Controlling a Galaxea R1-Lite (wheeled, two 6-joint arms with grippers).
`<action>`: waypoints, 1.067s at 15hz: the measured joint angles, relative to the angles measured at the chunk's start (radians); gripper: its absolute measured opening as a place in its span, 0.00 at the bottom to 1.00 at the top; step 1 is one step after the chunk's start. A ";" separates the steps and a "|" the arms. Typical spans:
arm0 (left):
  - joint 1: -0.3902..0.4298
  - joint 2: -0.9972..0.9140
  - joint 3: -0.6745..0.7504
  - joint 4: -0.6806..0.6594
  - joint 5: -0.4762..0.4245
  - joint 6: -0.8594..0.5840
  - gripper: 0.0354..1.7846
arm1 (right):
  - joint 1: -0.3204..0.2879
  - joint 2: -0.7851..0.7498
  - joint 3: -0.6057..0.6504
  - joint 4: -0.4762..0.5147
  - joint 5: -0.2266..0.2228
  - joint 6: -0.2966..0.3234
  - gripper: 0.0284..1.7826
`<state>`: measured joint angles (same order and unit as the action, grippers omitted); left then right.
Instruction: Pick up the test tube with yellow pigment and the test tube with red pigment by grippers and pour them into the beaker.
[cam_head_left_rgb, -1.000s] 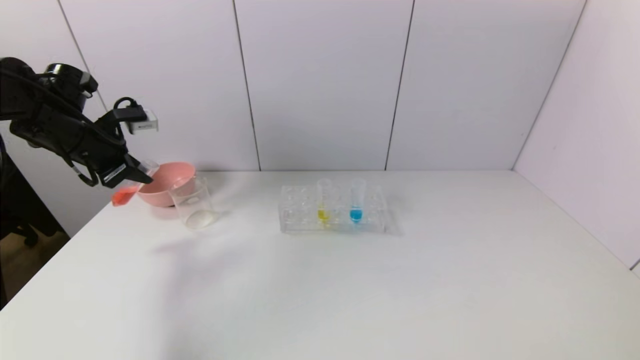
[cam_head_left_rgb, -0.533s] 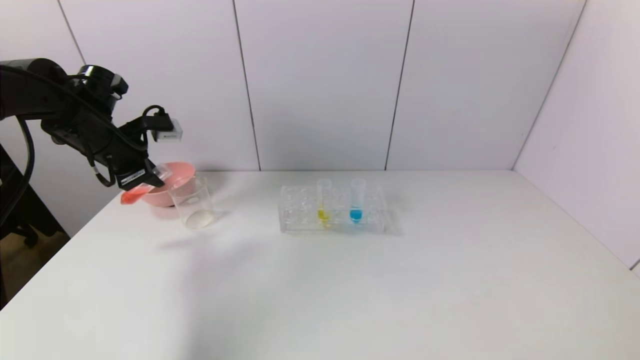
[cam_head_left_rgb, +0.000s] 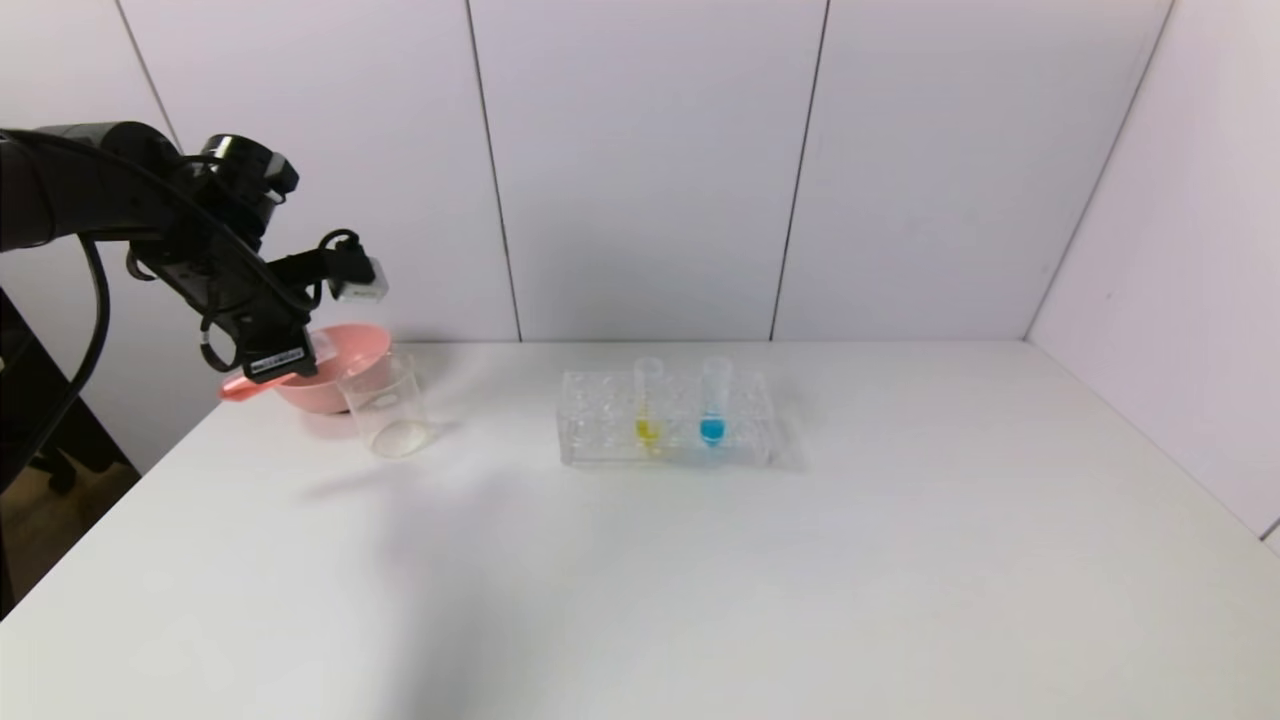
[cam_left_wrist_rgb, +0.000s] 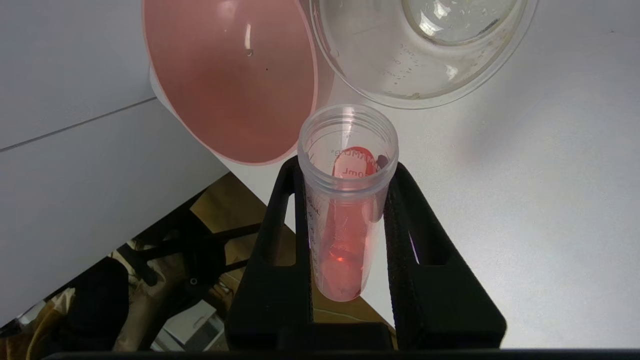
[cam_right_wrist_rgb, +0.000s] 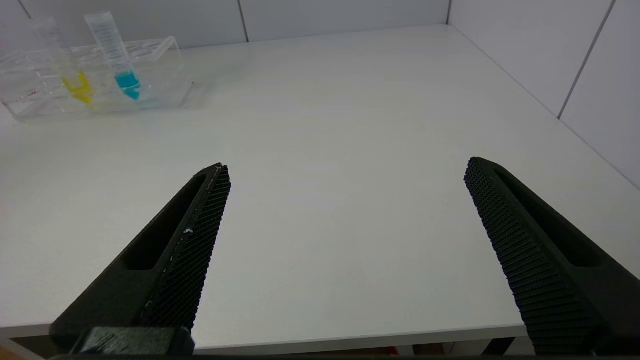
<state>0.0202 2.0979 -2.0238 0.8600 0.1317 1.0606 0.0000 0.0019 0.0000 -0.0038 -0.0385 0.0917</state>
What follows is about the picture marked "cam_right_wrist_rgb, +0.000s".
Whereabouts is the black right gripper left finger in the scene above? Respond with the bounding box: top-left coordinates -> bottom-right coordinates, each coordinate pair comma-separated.
49,163 -> 232,357

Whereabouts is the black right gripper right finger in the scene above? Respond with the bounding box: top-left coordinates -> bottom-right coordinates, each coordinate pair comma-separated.
464,157 -> 640,357

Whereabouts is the test tube with yellow pigment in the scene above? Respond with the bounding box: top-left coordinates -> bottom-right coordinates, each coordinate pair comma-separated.
31,19 -> 96,106

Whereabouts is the test tube with blue pigment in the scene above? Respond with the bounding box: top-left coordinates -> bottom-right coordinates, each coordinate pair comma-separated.
84,12 -> 142,101

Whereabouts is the clear acrylic test tube rack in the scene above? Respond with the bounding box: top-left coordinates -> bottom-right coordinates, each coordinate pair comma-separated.
0,36 -> 195,122

